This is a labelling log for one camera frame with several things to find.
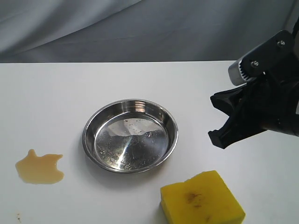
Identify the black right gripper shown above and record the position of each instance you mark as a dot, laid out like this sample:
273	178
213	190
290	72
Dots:
267	102

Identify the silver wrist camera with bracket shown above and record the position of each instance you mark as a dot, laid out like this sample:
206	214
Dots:
261	58

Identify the round stainless steel dish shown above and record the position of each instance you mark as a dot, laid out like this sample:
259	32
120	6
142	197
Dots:
130	136

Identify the yellow sponge block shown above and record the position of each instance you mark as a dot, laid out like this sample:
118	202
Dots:
203	199

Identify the black stand pole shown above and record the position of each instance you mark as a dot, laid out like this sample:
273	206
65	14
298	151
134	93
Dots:
293	27

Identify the grey backdrop cloth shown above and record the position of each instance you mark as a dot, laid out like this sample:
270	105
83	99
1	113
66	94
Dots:
72	31

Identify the brown liquid spill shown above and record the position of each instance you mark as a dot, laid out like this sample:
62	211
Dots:
35	169

